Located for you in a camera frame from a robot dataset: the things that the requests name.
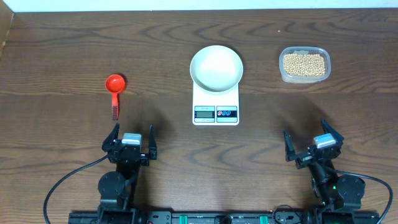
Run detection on soybeans in container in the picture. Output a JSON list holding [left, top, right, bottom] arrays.
[[282, 54, 326, 77]]

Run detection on white digital kitchen scale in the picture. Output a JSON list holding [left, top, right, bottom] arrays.
[[192, 83, 240, 126]]

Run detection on clear plastic container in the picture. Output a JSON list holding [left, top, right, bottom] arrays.
[[279, 46, 331, 84]]

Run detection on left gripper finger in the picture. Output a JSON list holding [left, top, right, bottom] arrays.
[[149, 126, 157, 160], [102, 123, 119, 152]]

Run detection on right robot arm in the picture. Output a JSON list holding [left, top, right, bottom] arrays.
[[284, 119, 365, 223]]

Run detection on red plastic measuring scoop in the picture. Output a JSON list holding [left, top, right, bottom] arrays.
[[105, 74, 126, 121]]

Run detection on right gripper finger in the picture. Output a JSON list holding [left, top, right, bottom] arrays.
[[321, 119, 344, 142], [284, 131, 296, 162]]

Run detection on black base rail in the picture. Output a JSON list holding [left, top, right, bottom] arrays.
[[67, 210, 381, 224]]

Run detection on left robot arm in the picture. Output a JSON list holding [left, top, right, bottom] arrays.
[[98, 124, 157, 223]]

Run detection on white round bowl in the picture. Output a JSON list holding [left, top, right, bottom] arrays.
[[190, 45, 244, 93]]

